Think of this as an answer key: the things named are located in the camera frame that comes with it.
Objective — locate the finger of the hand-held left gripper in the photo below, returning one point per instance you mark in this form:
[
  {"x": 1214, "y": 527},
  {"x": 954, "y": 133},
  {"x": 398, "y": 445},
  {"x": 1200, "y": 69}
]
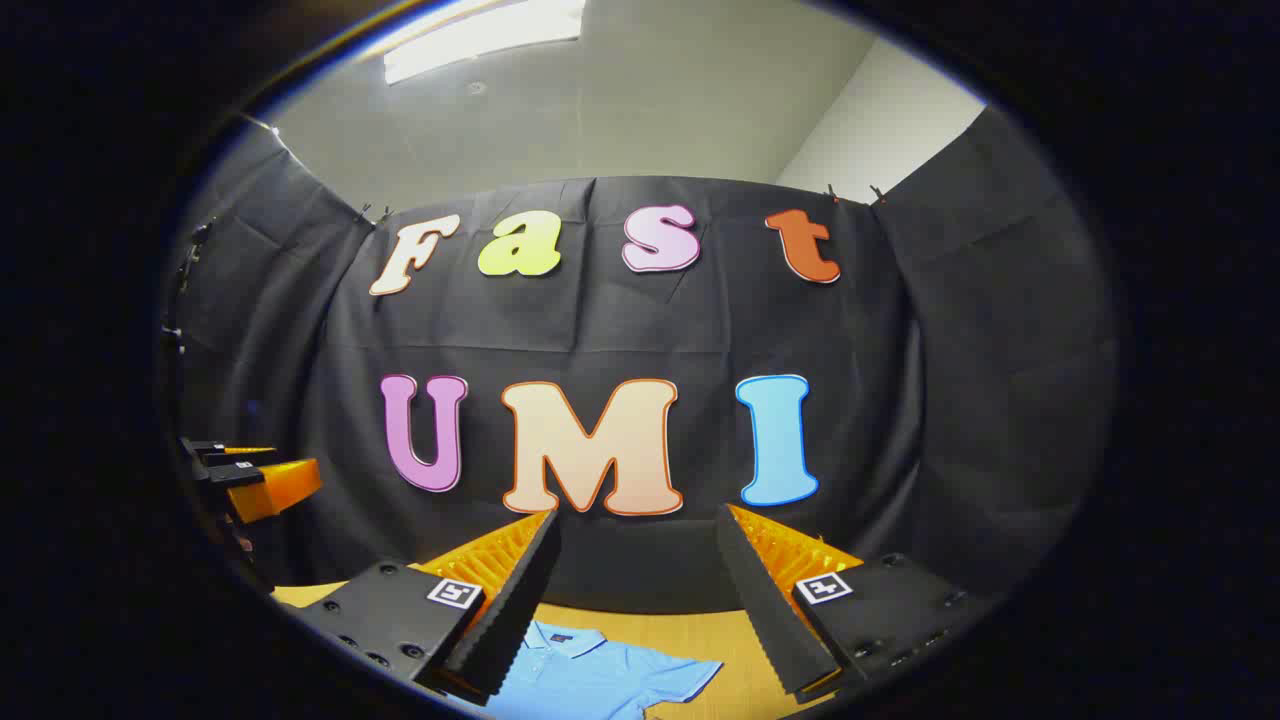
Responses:
[
  {"x": 215, "y": 450},
  {"x": 275, "y": 490}
]

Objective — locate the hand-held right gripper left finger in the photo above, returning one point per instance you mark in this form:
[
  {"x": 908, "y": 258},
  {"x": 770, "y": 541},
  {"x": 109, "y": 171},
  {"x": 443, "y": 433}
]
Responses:
[{"x": 505, "y": 620}]

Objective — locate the rectangular ceiling light panel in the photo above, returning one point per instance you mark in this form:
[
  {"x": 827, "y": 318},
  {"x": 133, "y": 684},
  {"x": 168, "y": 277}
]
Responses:
[{"x": 480, "y": 35}]

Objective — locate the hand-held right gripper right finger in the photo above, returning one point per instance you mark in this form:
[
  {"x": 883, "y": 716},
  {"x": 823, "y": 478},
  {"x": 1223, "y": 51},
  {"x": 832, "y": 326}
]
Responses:
[{"x": 770, "y": 610}]

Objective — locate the black backdrop cloth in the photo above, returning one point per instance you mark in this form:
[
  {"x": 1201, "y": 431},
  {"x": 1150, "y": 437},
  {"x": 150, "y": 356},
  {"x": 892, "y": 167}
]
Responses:
[{"x": 600, "y": 330}]

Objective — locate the black backdrop stand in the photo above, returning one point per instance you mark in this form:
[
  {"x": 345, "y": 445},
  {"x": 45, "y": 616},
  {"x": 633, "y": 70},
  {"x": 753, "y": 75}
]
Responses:
[{"x": 190, "y": 262}]

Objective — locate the light blue T-shirt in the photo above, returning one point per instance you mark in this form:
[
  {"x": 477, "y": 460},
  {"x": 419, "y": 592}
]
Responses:
[{"x": 590, "y": 680}]

